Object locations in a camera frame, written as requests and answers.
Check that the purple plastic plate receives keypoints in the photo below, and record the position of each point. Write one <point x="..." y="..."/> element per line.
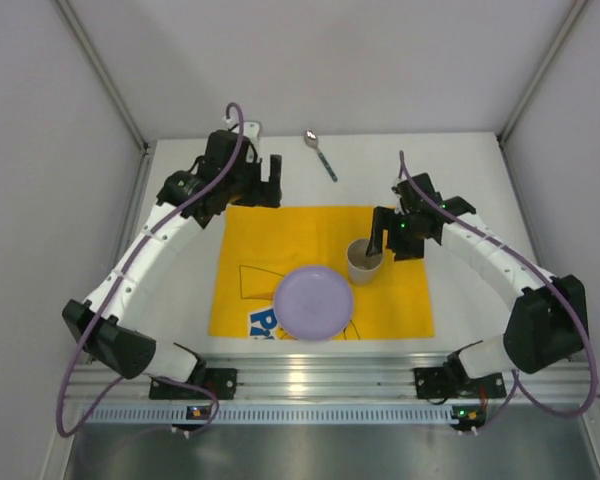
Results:
<point x="313" y="303"/>

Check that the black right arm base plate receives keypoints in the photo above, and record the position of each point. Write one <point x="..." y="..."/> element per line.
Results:
<point x="433" y="383"/>

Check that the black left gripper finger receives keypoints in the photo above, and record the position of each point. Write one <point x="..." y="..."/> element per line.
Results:
<point x="271" y="189"/>
<point x="204" y="216"/>

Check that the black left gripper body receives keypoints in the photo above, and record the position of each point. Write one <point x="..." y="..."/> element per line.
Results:
<point x="262" y="185"/>

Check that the left aluminium frame post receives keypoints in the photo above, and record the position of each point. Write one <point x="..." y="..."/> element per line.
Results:
<point x="71" y="19"/>

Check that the right aluminium frame post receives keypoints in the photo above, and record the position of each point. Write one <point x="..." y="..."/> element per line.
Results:
<point x="559" y="40"/>

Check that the slotted grey cable duct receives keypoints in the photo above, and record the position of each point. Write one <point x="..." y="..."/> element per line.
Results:
<point x="287" y="414"/>

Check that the aluminium mounting rail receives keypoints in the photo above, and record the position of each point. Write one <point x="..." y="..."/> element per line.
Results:
<point x="271" y="370"/>

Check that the metal spoon teal handle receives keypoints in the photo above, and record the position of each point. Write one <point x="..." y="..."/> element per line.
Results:
<point x="312" y="141"/>

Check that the yellow pikachu cloth placemat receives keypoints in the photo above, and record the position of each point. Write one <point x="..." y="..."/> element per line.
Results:
<point x="261" y="246"/>

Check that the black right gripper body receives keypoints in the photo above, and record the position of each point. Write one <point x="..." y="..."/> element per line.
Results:
<point x="389" y="232"/>

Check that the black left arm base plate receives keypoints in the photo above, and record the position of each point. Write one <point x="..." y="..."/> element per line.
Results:
<point x="221" y="382"/>

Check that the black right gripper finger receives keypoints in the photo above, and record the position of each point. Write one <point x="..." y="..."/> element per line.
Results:
<point x="380" y="235"/>
<point x="410" y="248"/>

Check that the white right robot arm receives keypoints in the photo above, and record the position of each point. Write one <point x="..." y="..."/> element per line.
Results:
<point x="547" y="314"/>

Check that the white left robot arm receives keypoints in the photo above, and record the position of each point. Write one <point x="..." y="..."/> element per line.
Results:
<point x="107" y="324"/>

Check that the aluminium frame post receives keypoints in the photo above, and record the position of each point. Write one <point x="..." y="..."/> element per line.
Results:
<point x="559" y="40"/>
<point x="71" y="19"/>

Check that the beige paper cup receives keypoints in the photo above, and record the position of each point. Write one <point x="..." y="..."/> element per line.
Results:
<point x="362" y="268"/>

